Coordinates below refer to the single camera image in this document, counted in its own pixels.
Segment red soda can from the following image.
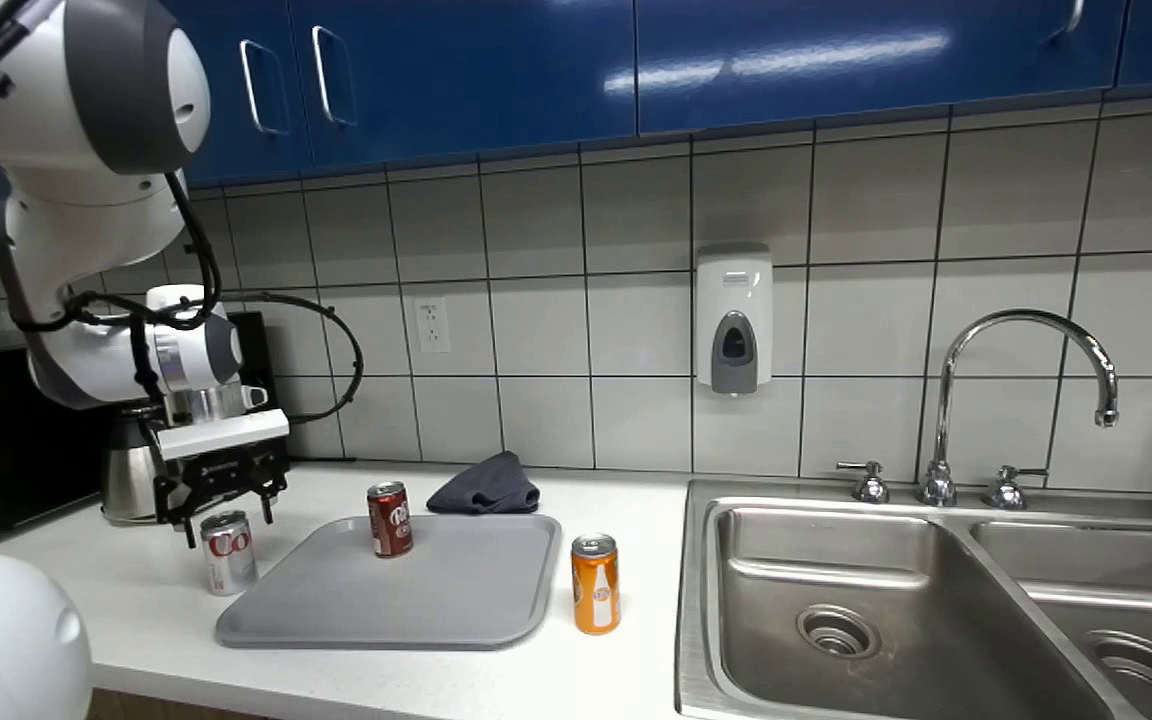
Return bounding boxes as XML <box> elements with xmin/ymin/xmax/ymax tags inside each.
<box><xmin>362</xmin><ymin>479</ymin><xmax>416</xmax><ymax>558</ymax></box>

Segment chrome gooseneck faucet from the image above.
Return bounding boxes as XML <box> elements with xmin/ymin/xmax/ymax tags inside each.
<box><xmin>919</xmin><ymin>302</ymin><xmax>1123</xmax><ymax>507</ymax></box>

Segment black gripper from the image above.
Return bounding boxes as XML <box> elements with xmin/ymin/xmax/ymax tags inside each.
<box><xmin>148</xmin><ymin>443</ymin><xmax>301</xmax><ymax>552</ymax></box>

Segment chrome faucet handle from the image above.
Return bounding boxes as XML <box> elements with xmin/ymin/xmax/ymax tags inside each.
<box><xmin>833</xmin><ymin>457</ymin><xmax>893</xmax><ymax>507</ymax></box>
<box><xmin>982</xmin><ymin>459</ymin><xmax>1053</xmax><ymax>512</ymax></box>

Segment dark blue cloth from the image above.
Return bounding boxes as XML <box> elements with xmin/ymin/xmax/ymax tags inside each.
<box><xmin>425</xmin><ymin>453</ymin><xmax>542</xmax><ymax>520</ymax></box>

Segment grey plastic tray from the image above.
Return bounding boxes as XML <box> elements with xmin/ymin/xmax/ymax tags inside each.
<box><xmin>210</xmin><ymin>512</ymin><xmax>562</xmax><ymax>653</ymax></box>

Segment black microwave oven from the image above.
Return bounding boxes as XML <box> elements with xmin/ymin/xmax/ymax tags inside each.
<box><xmin>0</xmin><ymin>341</ymin><xmax>112</xmax><ymax>549</ymax></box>

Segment orange soda can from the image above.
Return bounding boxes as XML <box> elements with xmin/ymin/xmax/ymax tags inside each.
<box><xmin>567</xmin><ymin>530</ymin><xmax>622</xmax><ymax>637</ymax></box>

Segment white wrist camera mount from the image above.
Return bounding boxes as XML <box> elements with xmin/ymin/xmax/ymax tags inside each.
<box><xmin>148</xmin><ymin>379</ymin><xmax>296</xmax><ymax>467</ymax></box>

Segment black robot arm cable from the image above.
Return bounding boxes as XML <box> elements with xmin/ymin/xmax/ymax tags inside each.
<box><xmin>0</xmin><ymin>0</ymin><xmax>368</xmax><ymax>426</ymax></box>

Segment stainless steel double sink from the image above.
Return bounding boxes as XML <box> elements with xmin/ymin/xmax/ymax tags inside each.
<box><xmin>670</xmin><ymin>474</ymin><xmax>1152</xmax><ymax>720</ymax></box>

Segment white wall outlet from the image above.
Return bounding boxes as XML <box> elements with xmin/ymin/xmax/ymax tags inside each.
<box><xmin>413</xmin><ymin>296</ymin><xmax>455</xmax><ymax>360</ymax></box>

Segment silver soda can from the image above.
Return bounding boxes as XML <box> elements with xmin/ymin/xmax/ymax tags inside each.
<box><xmin>196</xmin><ymin>507</ymin><xmax>259</xmax><ymax>600</ymax></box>

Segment wooden lower cabinets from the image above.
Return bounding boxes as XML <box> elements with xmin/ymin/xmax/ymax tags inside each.
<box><xmin>82</xmin><ymin>683</ymin><xmax>338</xmax><ymax>720</ymax></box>

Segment blue upper cabinets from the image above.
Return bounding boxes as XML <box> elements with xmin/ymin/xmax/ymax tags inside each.
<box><xmin>0</xmin><ymin>0</ymin><xmax>1152</xmax><ymax>216</ymax></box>

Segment white wall soap dispenser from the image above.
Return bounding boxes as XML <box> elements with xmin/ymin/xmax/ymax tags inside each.
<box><xmin>690</xmin><ymin>244</ymin><xmax>777</xmax><ymax>399</ymax></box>

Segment steel coffee carafe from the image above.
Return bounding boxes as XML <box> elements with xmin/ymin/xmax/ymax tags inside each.
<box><xmin>101</xmin><ymin>407</ymin><xmax>165</xmax><ymax>526</ymax></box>

